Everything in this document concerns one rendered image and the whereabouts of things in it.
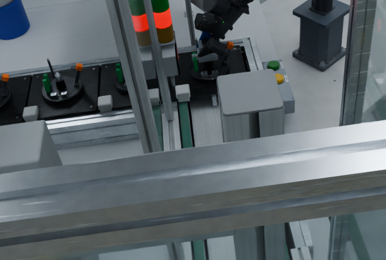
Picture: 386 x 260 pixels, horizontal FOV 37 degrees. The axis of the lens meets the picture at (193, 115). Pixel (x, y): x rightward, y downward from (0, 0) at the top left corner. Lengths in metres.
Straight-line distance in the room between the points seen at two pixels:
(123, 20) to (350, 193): 0.64
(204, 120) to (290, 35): 0.60
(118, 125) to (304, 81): 0.67
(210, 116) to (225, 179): 1.59
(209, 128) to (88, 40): 0.79
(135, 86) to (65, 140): 0.98
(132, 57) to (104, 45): 1.43
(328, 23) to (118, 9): 1.20
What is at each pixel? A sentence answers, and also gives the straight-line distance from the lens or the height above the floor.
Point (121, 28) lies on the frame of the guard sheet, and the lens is 0.89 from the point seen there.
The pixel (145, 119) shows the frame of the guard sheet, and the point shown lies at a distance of 1.00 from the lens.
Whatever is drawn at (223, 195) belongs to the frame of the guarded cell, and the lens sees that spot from 0.26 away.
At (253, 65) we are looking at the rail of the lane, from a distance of 1.96.
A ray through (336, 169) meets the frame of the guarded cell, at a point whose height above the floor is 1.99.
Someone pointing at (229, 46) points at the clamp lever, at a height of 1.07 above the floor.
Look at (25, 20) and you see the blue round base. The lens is 2.54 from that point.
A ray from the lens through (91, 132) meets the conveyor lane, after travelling 1.88.
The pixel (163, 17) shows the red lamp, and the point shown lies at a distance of 1.55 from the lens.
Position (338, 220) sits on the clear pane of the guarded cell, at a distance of 0.32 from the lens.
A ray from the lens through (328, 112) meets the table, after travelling 1.94.
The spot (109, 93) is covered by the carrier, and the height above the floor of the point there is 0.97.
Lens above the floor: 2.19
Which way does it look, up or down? 43 degrees down
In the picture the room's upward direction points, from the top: 9 degrees counter-clockwise
